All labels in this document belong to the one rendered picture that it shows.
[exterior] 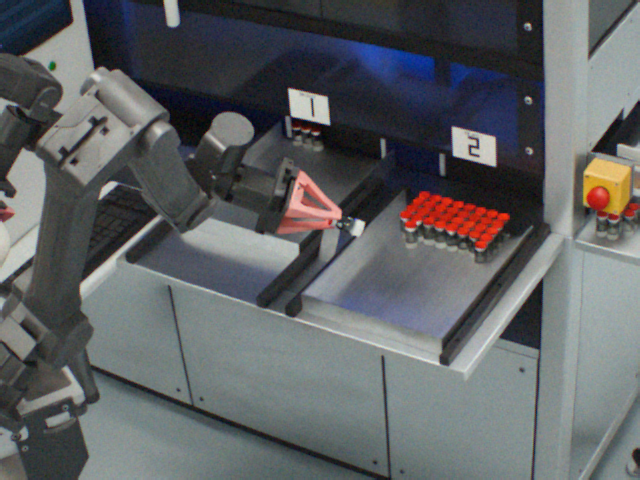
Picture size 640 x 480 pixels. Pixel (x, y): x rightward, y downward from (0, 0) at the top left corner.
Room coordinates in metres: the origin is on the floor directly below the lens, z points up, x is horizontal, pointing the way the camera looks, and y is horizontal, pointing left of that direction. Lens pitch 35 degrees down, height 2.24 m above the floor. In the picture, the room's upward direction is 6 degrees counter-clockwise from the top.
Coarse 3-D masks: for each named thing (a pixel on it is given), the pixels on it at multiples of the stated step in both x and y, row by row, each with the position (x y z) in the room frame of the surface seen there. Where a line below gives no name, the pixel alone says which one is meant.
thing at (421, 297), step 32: (384, 224) 1.95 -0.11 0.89; (352, 256) 1.86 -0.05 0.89; (384, 256) 1.87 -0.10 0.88; (416, 256) 1.86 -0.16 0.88; (448, 256) 1.85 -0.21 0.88; (512, 256) 1.80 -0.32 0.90; (320, 288) 1.78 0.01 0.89; (352, 288) 1.79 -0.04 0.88; (384, 288) 1.78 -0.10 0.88; (416, 288) 1.77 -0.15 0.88; (448, 288) 1.76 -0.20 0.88; (480, 288) 1.71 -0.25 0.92; (352, 320) 1.69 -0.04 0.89; (384, 320) 1.65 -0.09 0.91; (416, 320) 1.68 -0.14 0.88; (448, 320) 1.68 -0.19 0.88
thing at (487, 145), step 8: (456, 128) 1.99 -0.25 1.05; (456, 136) 1.99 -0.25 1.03; (464, 136) 1.98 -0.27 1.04; (472, 136) 1.98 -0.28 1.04; (480, 136) 1.97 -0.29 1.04; (488, 136) 1.96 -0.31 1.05; (456, 144) 1.99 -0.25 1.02; (464, 144) 1.99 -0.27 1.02; (472, 144) 1.98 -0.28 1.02; (480, 144) 1.97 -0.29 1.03; (488, 144) 1.96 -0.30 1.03; (456, 152) 1.99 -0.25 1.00; (464, 152) 1.99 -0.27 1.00; (472, 152) 1.98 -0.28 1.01; (480, 152) 1.97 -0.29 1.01; (488, 152) 1.96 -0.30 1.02; (472, 160) 1.98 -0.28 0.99; (480, 160) 1.97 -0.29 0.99; (488, 160) 1.96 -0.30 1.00
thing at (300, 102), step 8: (296, 96) 2.18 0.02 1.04; (304, 96) 2.17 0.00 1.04; (312, 96) 2.16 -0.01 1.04; (320, 96) 2.15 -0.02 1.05; (296, 104) 2.18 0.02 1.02; (304, 104) 2.17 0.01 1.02; (320, 104) 2.15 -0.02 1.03; (296, 112) 2.18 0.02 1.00; (304, 112) 2.17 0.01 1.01; (320, 112) 2.15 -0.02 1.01; (328, 112) 2.14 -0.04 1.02; (312, 120) 2.17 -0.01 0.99; (320, 120) 2.16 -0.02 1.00; (328, 120) 2.15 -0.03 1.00
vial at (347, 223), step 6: (342, 216) 1.50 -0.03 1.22; (348, 216) 1.50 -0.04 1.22; (336, 222) 1.50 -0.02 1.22; (342, 222) 1.50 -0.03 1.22; (348, 222) 1.50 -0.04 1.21; (354, 222) 1.50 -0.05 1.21; (360, 222) 1.50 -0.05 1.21; (342, 228) 1.49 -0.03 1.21; (348, 228) 1.49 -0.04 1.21; (354, 228) 1.49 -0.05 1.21; (360, 228) 1.49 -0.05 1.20; (354, 234) 1.49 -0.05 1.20; (360, 234) 1.49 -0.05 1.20
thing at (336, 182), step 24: (264, 144) 2.26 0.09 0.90; (288, 144) 2.27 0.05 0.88; (264, 168) 2.19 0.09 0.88; (312, 168) 2.17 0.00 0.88; (336, 168) 2.16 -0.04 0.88; (360, 168) 2.16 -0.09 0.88; (384, 168) 2.13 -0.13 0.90; (336, 192) 2.08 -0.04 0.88; (360, 192) 2.05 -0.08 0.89; (216, 216) 2.04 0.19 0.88; (240, 216) 2.03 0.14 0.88; (240, 240) 1.95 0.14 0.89; (264, 240) 1.92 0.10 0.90; (288, 240) 1.90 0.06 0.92; (312, 240) 1.92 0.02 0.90
